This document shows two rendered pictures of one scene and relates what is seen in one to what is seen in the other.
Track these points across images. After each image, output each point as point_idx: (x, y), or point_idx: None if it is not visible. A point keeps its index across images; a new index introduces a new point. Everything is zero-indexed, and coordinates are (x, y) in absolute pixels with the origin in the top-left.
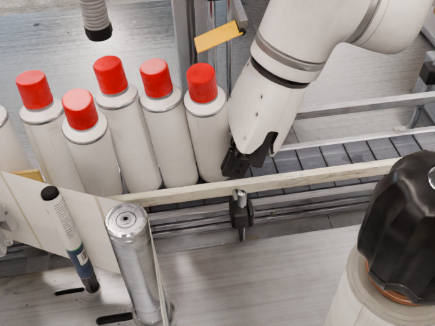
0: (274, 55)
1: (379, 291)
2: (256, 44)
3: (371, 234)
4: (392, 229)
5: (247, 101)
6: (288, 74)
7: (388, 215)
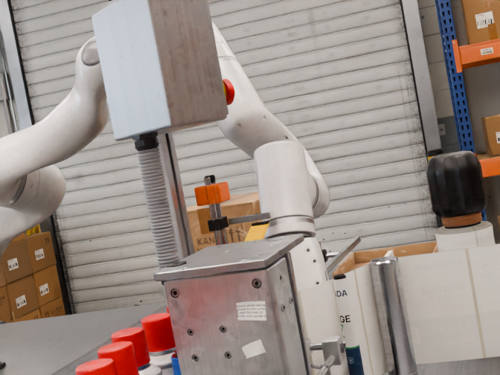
0: (300, 219)
1: (471, 222)
2: (281, 224)
3: (452, 191)
4: (460, 168)
5: (295, 266)
6: (311, 228)
7: (452, 170)
